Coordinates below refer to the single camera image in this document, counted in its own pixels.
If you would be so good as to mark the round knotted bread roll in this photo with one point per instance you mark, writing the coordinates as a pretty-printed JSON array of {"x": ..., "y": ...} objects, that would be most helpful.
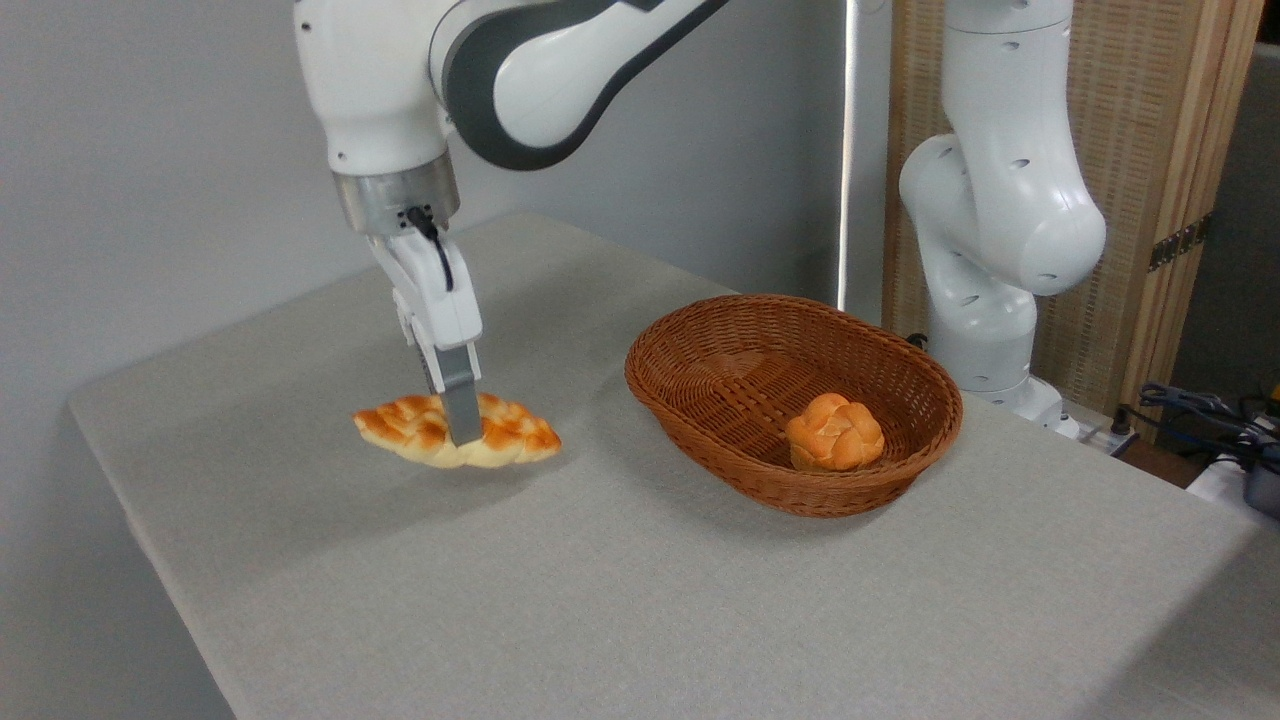
[{"x": 835, "y": 435}]

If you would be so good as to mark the grey tablecloth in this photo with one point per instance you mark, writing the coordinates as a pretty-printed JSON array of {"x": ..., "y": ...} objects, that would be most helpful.
[{"x": 600, "y": 600}]

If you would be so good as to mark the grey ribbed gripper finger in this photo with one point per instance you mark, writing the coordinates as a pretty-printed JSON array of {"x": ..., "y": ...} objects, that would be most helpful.
[
  {"x": 462, "y": 400},
  {"x": 428, "y": 365}
]

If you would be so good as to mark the long braided bread loaf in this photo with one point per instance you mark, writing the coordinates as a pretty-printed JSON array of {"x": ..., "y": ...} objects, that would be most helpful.
[{"x": 400, "y": 425}]

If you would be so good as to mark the white vertical pole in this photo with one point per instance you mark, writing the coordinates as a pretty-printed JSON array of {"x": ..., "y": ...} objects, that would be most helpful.
[{"x": 848, "y": 150}]

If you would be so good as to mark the dark metal screen hinge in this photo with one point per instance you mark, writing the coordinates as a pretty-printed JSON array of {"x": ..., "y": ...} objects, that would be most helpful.
[{"x": 1178, "y": 244}]

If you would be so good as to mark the brown oval wicker basket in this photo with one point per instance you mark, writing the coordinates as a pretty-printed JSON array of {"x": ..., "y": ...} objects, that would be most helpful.
[{"x": 720, "y": 370}]

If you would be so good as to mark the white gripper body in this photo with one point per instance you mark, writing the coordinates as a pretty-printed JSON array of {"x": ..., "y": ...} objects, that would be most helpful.
[{"x": 445, "y": 310}]

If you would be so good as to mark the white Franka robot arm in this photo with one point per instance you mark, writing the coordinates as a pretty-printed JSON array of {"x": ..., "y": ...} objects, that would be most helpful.
[{"x": 370, "y": 80}]

